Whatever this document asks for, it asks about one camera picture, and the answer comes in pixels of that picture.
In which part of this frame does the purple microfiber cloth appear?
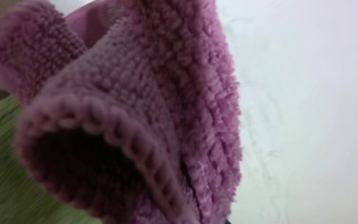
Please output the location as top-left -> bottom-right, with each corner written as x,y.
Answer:
0,0 -> 241,223

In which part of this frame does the folded green cloth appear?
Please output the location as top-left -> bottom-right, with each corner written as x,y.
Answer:
0,96 -> 100,224

